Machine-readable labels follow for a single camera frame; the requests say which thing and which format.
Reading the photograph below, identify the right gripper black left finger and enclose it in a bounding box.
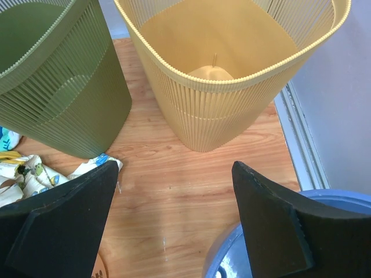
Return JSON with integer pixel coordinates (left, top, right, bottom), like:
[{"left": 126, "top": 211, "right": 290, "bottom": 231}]
[{"left": 1, "top": 160, "right": 119, "bottom": 277}]

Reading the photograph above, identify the peach capybara plastic bucket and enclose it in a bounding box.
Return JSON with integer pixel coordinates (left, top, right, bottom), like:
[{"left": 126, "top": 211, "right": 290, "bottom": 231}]
[{"left": 91, "top": 254, "right": 108, "bottom": 278}]

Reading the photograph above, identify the blue plastic bucket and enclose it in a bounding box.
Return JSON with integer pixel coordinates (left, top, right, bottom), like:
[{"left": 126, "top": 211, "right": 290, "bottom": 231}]
[{"left": 202, "top": 189, "right": 370, "bottom": 278}]

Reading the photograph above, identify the yellow slatted waste basket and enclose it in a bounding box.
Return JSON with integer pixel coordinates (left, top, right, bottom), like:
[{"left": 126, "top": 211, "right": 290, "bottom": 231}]
[{"left": 115, "top": 1, "right": 351, "bottom": 152}]

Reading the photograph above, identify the white cartoon print cloth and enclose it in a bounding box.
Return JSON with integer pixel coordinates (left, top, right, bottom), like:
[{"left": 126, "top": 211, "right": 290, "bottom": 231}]
[{"left": 1, "top": 127, "right": 123, "bottom": 207}]

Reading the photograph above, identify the aluminium frame rail right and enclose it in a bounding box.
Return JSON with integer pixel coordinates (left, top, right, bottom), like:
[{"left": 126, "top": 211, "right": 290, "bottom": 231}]
[{"left": 274, "top": 81, "right": 330, "bottom": 191}]

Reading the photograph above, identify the green slatted waste basket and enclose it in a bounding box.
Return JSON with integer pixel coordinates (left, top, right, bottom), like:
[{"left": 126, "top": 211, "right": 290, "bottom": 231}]
[{"left": 1, "top": 1, "right": 132, "bottom": 158}]

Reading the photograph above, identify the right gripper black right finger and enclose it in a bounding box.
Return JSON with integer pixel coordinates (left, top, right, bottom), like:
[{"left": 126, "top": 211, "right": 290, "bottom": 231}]
[{"left": 232, "top": 161, "right": 370, "bottom": 277}]

